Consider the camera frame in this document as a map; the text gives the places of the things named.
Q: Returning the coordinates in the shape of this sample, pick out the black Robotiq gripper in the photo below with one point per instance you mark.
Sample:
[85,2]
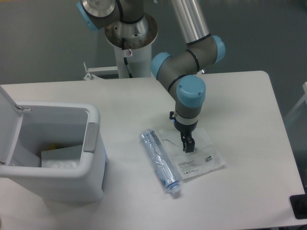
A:
[186,135]

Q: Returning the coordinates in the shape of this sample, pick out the white plastic packaging bag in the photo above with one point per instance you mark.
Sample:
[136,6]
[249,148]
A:
[204,159]

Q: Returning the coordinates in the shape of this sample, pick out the crushed clear plastic bottle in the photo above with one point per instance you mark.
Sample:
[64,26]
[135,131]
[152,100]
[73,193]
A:
[161,162]

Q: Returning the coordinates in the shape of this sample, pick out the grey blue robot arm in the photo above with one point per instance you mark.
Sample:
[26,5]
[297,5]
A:
[178,75]

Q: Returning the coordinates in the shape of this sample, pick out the white trash can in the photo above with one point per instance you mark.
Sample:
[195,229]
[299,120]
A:
[47,126]

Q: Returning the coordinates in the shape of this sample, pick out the white trash can lid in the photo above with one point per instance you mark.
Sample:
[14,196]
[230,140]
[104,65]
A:
[11,117]

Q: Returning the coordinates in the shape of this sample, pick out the black device at table edge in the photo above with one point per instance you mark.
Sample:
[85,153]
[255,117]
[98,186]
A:
[299,206]

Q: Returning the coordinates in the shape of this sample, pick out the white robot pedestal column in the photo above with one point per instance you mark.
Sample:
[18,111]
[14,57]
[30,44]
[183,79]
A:
[133,42]

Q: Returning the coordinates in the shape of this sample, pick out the white frame at right edge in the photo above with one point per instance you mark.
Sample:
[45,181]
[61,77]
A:
[297,110]

